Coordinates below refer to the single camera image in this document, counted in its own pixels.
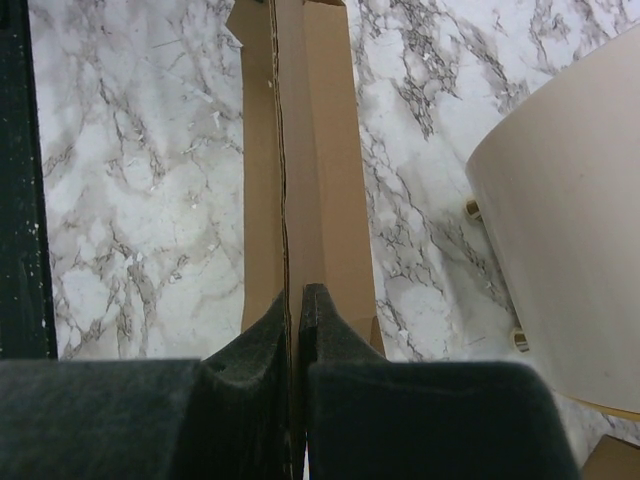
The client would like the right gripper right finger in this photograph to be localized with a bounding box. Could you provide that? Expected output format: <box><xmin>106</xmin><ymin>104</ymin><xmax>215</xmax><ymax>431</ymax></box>
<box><xmin>299</xmin><ymin>284</ymin><xmax>580</xmax><ymax>479</ymax></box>

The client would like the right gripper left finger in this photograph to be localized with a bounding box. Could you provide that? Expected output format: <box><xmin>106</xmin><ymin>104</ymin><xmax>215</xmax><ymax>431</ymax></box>
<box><xmin>1</xmin><ymin>298</ymin><xmax>292</xmax><ymax>479</ymax></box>

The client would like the closed brown cardboard box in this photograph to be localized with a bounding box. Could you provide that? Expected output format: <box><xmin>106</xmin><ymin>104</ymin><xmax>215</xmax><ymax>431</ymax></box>
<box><xmin>582</xmin><ymin>435</ymin><xmax>640</xmax><ymax>480</ymax></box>

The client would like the white cylindrical bread box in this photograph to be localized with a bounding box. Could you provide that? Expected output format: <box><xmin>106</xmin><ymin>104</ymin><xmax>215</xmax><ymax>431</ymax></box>
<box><xmin>466</xmin><ymin>28</ymin><xmax>639</xmax><ymax>420</ymax></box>

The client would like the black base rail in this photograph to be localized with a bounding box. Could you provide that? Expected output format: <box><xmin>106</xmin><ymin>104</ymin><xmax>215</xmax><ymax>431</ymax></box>
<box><xmin>1</xmin><ymin>1</ymin><xmax>57</xmax><ymax>359</ymax></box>

